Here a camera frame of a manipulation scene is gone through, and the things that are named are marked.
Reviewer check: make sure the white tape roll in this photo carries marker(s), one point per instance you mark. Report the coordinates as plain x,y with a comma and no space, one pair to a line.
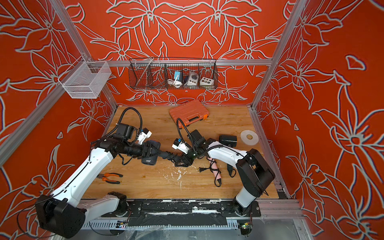
249,137

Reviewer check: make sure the orange handled pliers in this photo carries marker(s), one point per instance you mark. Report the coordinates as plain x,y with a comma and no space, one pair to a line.
106,177

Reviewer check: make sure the blue white small box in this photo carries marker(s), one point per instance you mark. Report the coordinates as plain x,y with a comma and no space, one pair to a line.
178,76

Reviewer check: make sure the orange plastic tool case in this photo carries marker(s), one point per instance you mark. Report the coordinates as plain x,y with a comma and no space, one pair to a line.
189,113

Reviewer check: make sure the pink hair dryer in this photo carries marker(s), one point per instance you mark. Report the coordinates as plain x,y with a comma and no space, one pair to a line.
216,171

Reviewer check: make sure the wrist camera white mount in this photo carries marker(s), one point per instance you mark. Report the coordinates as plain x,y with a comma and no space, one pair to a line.
180,145
144,134

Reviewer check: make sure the white power strip cube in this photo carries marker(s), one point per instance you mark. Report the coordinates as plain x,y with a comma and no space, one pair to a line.
206,82

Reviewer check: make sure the clear acrylic wall bin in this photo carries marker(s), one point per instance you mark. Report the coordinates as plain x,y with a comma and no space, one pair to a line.
85,80

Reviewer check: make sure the dark green hair dryer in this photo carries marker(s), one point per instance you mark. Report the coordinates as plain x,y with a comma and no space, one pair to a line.
228,140

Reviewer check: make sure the white round adapter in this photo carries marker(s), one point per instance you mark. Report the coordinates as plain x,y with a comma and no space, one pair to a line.
192,79

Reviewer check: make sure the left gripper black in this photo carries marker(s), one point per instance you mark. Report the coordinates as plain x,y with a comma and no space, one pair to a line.
145,146

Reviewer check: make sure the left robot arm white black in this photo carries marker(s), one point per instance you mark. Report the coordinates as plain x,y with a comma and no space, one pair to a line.
61,213

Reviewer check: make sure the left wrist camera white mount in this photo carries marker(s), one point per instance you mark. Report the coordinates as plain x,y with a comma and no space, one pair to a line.
144,134

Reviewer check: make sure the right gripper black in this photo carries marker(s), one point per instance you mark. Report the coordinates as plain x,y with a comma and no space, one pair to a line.
184,159

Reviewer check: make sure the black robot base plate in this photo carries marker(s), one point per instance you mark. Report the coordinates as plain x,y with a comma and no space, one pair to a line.
185,213

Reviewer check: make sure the black wire wall basket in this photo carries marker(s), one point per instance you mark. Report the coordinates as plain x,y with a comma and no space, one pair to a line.
158,73

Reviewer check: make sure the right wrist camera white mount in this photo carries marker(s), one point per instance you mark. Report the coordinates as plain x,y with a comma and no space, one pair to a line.
180,145

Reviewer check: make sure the black hair dryer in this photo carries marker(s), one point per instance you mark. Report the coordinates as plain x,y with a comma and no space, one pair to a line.
159,153

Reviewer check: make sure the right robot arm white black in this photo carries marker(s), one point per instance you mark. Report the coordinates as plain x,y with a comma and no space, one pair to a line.
255,173

